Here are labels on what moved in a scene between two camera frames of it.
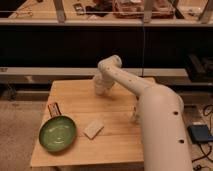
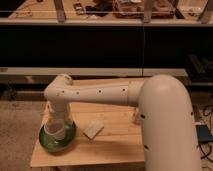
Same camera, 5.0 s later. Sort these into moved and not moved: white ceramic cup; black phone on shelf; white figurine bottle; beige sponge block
Moved: white ceramic cup
Not moved: white figurine bottle; beige sponge block; black phone on shelf
